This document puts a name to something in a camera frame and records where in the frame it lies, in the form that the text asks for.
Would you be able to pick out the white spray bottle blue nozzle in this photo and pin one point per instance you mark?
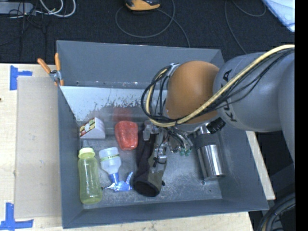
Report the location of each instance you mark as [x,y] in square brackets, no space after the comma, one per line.
[110,160]

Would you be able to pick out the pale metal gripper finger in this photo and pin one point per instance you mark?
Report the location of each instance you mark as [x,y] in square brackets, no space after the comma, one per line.
[148,130]
[161,159]

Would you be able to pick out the white toy sandwich wedge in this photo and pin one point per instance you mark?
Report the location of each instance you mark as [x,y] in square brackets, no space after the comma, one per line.
[95,130]

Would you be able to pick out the red sponge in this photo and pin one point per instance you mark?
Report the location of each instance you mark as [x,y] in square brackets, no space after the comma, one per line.
[126,135]

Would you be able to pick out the grey metal bin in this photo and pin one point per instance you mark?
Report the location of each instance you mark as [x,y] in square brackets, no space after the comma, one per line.
[125,64]

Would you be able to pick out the shiny metal cylinder cup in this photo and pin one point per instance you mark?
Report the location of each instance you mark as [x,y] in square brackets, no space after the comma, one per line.
[211,160]

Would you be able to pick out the black and olive sock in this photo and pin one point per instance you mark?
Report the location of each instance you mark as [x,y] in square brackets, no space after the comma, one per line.
[144,177]

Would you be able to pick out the pale flat board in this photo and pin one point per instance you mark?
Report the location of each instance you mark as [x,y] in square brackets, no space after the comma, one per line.
[36,141]

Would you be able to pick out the yellow-green plastic bottle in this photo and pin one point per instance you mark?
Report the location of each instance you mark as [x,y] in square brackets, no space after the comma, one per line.
[89,177]

